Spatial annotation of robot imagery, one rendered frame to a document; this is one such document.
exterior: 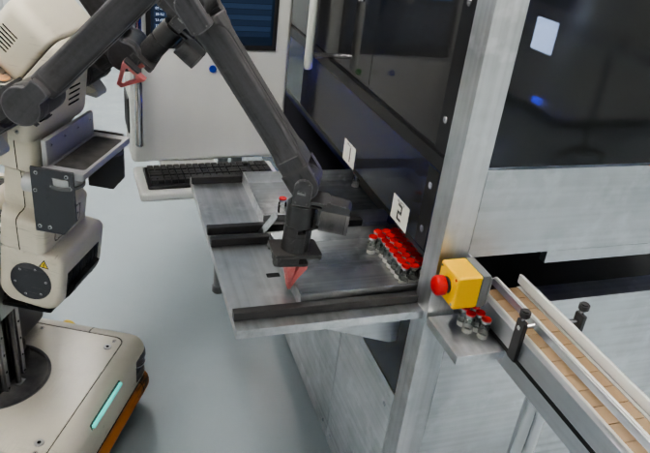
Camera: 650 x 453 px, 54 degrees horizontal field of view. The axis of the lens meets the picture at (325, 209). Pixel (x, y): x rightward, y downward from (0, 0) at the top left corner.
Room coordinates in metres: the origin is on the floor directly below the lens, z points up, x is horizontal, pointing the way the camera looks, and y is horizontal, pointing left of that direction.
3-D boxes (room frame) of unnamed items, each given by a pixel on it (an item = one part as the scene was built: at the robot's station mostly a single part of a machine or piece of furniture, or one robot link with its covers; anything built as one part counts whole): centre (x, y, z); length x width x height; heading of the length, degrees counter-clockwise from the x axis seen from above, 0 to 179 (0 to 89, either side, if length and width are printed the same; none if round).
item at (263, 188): (1.57, 0.04, 0.90); 0.34 x 0.26 x 0.04; 111
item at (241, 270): (1.39, 0.04, 0.87); 0.70 x 0.48 x 0.02; 21
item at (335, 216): (1.13, 0.01, 1.10); 0.11 x 0.09 x 0.12; 87
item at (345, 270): (1.25, -0.08, 0.90); 0.34 x 0.26 x 0.04; 112
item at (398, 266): (1.29, -0.16, 0.90); 0.18 x 0.02 x 0.05; 22
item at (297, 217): (1.13, 0.04, 1.07); 0.07 x 0.06 x 0.07; 87
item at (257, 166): (1.81, 0.37, 0.82); 0.40 x 0.14 x 0.02; 114
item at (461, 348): (1.06, -0.33, 0.87); 0.14 x 0.13 x 0.02; 111
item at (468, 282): (1.06, -0.28, 0.99); 0.08 x 0.07 x 0.07; 111
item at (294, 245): (1.12, 0.05, 1.01); 0.10 x 0.07 x 0.07; 110
